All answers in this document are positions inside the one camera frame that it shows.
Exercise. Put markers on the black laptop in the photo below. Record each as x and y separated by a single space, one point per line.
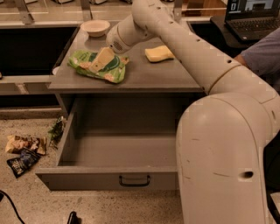
252 20

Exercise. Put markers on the green rice chip bag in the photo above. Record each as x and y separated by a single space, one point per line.
105 67

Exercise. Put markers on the tan snack bag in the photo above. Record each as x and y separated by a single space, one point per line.
16 144

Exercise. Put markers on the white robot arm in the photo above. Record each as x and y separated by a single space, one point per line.
221 137

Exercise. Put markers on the white bowl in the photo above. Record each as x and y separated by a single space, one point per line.
95 28

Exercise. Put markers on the dark blue snack bag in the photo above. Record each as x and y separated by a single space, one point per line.
23 163

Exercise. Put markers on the person in blue shirt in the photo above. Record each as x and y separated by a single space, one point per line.
263 59

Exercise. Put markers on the grey open top drawer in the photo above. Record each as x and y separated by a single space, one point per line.
106 137

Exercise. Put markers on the black drawer handle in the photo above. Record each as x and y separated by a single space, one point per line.
134 182

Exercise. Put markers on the dark green snack bag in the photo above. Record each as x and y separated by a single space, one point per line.
56 131

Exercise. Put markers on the grey cabinet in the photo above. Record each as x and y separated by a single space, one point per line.
140 74

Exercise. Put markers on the yellow sponge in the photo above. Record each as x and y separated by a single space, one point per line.
158 54

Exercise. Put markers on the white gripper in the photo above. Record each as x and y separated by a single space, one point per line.
113 40

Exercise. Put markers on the black object on floor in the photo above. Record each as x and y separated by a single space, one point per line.
73 219

